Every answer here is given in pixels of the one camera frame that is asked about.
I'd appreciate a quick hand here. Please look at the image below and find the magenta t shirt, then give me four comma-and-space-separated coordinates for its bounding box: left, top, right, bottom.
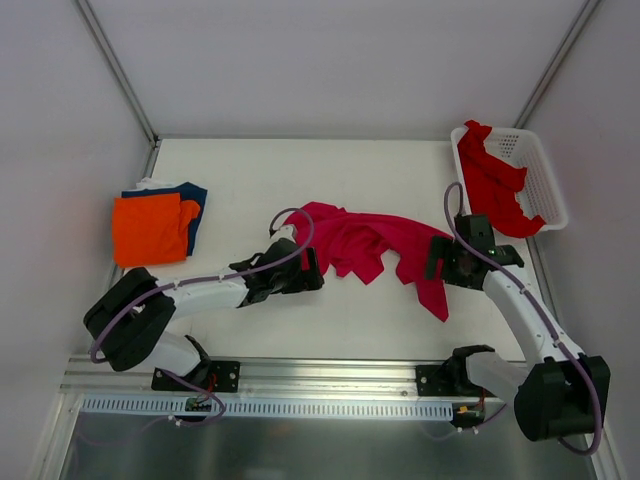
285, 202, 450, 322

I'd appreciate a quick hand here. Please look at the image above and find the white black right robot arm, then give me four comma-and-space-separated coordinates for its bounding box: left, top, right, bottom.
426, 214, 611, 455

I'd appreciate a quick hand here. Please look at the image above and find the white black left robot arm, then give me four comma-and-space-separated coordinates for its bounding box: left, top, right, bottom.
83, 237, 324, 392

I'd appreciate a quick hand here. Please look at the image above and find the red t shirt in basket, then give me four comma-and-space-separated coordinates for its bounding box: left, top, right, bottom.
457, 120, 546, 238

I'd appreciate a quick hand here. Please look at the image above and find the white perforated plastic basket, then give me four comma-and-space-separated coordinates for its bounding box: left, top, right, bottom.
450, 126, 571, 235

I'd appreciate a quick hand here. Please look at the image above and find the navy blue folded t shirt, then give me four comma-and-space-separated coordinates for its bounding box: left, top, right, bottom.
112, 178, 208, 266

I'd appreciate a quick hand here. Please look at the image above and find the orange folded t shirt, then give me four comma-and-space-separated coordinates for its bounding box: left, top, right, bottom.
111, 193, 201, 268

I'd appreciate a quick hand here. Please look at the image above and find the white folded t shirt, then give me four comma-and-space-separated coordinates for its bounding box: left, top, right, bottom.
135, 177, 178, 191

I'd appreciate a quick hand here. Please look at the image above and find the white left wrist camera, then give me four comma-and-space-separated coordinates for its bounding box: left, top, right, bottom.
271, 224, 297, 242

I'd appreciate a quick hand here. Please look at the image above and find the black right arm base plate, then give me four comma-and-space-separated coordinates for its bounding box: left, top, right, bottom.
414, 364, 476, 397

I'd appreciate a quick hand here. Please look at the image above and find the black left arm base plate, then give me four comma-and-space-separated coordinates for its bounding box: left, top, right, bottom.
151, 360, 241, 393

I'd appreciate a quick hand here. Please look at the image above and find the aluminium front rail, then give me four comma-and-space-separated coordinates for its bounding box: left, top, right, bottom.
59, 353, 531, 401

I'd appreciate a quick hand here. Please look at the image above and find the white slotted cable duct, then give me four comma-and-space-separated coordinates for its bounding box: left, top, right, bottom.
81, 395, 454, 422

